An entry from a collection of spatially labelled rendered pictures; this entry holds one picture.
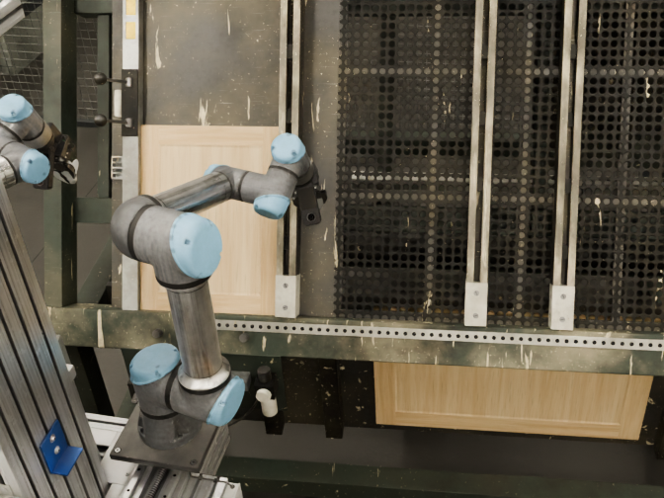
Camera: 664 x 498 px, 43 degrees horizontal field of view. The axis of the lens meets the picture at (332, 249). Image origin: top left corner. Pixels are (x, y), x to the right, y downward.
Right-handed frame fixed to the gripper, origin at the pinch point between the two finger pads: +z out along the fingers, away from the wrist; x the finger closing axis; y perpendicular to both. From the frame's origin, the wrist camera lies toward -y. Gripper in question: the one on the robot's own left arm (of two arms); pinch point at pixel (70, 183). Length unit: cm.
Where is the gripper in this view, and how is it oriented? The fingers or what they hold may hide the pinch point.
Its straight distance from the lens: 248.0
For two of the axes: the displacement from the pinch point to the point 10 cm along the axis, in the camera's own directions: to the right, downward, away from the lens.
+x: -9.7, -1.1, 2.3
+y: 2.0, -9.0, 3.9
